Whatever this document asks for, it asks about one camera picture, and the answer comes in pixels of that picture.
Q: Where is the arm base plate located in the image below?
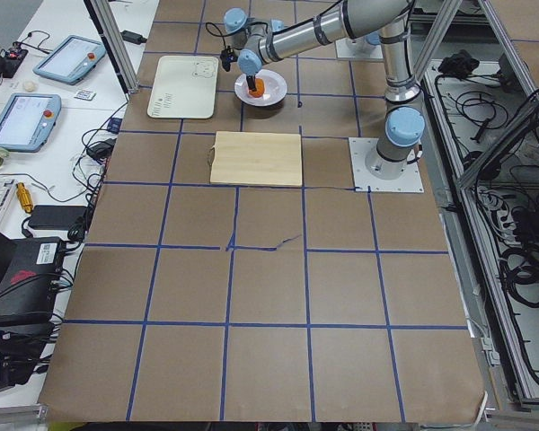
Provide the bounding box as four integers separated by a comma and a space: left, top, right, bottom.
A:
349, 137, 424, 193
335, 38, 383, 62

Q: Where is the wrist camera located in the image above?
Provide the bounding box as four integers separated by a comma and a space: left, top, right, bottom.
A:
219, 46, 237, 72

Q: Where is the aluminium frame post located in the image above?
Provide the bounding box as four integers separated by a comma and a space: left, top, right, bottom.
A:
84, 0, 139, 95

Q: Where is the cream bear tray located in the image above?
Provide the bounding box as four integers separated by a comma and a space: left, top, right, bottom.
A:
146, 56, 219, 119

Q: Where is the black computer box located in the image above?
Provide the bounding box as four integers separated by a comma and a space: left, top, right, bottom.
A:
0, 237, 66, 327

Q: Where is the white round plate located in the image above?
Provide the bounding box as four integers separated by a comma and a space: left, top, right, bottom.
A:
234, 69, 287, 107

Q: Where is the black power brick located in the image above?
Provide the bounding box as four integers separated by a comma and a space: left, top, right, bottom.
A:
28, 205, 86, 230

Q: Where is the orange fruit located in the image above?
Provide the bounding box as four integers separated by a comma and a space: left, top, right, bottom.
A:
248, 78, 265, 99

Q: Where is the far teach pendant tablet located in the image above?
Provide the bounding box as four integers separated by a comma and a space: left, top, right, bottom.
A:
32, 35, 106, 85

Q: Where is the gold cylindrical tool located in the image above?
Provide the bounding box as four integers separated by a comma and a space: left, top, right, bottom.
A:
16, 182, 34, 214

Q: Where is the near teach pendant tablet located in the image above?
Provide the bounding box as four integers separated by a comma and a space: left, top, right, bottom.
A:
0, 93, 62, 153

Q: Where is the teach pendant tablet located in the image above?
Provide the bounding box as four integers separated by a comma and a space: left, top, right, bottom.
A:
0, 93, 62, 153
32, 35, 106, 85

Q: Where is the wooden cutting board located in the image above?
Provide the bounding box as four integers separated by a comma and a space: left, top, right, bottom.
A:
209, 131, 303, 187

